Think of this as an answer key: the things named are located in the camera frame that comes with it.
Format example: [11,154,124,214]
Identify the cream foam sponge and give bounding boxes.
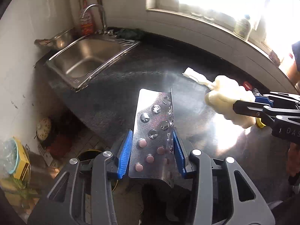
[204,75,256,128]

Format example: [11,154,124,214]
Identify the silver pill blister pack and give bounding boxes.
[128,88,175,187]

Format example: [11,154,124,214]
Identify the black trash bin gold rim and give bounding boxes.
[76,149,119,195]

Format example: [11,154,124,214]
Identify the red jar lid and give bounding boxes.
[243,81,253,91]

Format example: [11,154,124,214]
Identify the white plastic wrapper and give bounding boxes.
[182,67,215,90]

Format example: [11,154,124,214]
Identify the white perforated metal box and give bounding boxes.
[38,143,54,166]

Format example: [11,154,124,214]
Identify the large steel stockpot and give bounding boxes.
[25,146,59,189]

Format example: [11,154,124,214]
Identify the floral lid ceramic pot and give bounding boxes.
[36,117,52,142]

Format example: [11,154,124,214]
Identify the yellow cardboard box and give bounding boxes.
[13,137,30,180]

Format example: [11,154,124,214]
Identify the green leafy vegetables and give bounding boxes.
[1,176,38,200]

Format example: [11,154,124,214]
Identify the stainless steel sink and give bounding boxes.
[46,34,140,91]

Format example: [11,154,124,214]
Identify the teal bowl with plastic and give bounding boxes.
[0,138,19,178]

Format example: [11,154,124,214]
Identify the green dish cloth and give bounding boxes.
[116,28,145,40]

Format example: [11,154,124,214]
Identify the chrome faucet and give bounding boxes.
[80,4,109,35]

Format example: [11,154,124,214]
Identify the steel mixing bowl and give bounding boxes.
[34,28,77,51]

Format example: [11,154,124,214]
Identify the red dish soap bottle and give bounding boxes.
[80,0,95,36]

